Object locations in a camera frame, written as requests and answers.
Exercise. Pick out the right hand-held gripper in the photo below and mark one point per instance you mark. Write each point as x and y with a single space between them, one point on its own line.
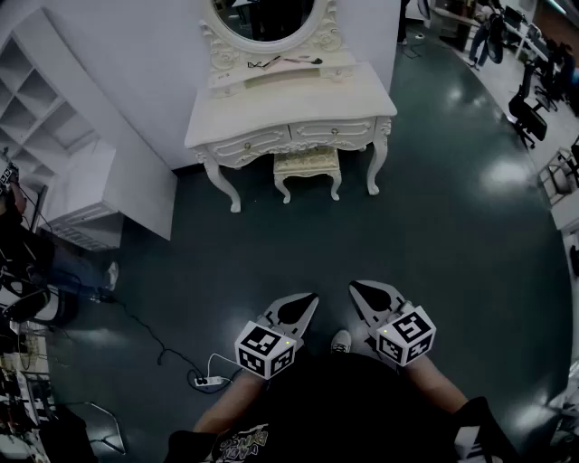
407 337

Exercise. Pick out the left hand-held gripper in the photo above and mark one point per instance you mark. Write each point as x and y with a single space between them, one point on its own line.
267 348

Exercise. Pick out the cream upholstered stool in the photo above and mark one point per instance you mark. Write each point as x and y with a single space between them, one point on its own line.
305 165

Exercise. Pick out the white ornate dressing table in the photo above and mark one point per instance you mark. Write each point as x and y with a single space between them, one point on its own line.
289 108

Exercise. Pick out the person's right forearm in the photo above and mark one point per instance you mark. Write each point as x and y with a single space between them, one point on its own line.
434 384

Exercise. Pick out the person's left forearm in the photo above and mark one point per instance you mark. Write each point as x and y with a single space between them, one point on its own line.
226 404

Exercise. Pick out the white ornate wooden drawer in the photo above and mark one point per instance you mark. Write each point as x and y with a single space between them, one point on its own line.
249 144
332 130

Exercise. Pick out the person's white shoe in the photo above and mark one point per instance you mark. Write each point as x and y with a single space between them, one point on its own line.
341 341

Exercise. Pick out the white power strip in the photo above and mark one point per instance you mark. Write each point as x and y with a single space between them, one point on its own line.
212 381

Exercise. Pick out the person's black printed shirt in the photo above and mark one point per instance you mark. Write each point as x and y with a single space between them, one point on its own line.
344 407

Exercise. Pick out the black office chair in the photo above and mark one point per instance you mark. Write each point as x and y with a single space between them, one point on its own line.
527 113

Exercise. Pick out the makeup brush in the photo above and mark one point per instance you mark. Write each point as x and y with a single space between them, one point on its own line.
312 60

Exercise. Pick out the oval mirror with carved stand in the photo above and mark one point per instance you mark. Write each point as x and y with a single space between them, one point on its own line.
226 54

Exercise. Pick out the white cubby shelf unit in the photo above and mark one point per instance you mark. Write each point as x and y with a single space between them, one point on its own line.
31 104

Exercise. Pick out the metal frame chair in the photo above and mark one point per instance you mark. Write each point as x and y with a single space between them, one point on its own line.
558 176

